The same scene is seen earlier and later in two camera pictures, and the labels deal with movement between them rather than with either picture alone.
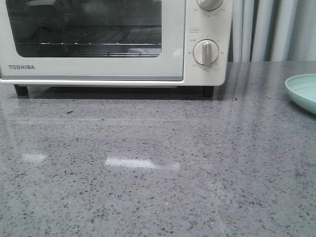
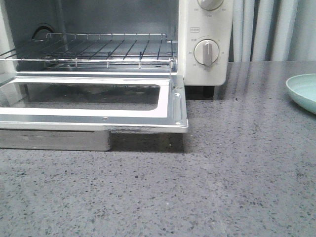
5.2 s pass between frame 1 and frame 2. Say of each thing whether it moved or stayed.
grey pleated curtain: stayed
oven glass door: moved
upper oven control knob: stayed
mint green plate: stayed
